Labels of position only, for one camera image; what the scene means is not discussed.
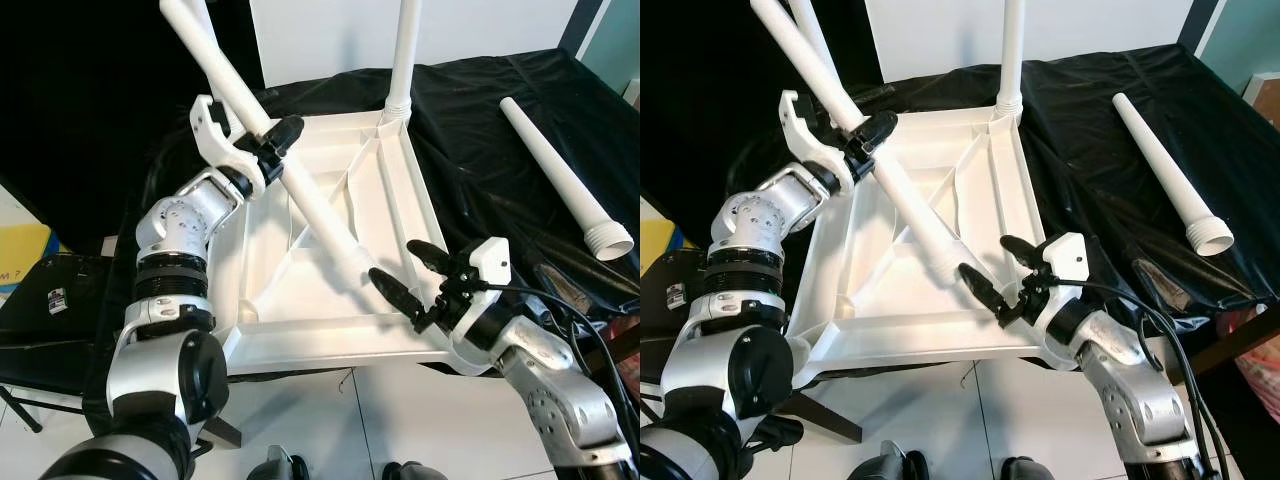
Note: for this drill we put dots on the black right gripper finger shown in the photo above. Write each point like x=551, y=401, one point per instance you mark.
x=435, y=260
x=398, y=298
x=985, y=292
x=1024, y=253

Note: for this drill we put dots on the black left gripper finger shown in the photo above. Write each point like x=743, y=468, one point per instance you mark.
x=876, y=132
x=284, y=137

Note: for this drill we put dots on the white plastic table top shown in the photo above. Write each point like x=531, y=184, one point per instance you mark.
x=930, y=320
x=330, y=320

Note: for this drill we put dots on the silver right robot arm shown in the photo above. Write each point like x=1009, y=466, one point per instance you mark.
x=1130, y=385
x=560, y=390

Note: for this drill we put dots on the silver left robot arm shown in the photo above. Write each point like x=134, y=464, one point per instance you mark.
x=175, y=225
x=755, y=220

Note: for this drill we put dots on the black shiny table cloth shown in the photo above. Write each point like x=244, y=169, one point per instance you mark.
x=470, y=130
x=1070, y=130

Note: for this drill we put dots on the brown wooden table leg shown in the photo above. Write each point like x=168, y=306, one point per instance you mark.
x=222, y=432
x=1228, y=355
x=828, y=420
x=620, y=350

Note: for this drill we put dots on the grey right robot foot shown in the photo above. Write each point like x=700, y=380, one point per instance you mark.
x=412, y=471
x=1023, y=469

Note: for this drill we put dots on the grey robot foot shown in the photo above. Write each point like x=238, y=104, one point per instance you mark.
x=887, y=463
x=278, y=465
x=1023, y=469
x=412, y=471

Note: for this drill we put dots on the grey left robot foot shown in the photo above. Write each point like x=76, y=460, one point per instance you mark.
x=278, y=465
x=887, y=463

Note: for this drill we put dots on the yellow board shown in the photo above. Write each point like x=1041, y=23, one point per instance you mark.
x=650, y=238
x=25, y=245

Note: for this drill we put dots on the black case with white label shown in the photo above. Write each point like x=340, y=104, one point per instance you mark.
x=80, y=330
x=665, y=340

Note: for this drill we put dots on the pink plastic bag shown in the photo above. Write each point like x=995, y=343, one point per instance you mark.
x=1262, y=370

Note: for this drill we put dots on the brown cardboard box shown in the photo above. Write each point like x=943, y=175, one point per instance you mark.
x=1265, y=103

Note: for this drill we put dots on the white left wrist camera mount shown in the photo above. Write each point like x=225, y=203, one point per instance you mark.
x=235, y=170
x=822, y=168

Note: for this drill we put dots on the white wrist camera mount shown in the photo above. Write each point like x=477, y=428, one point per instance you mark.
x=492, y=262
x=235, y=170
x=1065, y=258
x=822, y=168

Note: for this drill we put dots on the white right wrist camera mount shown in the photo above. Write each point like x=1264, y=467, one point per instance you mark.
x=1065, y=258
x=492, y=262

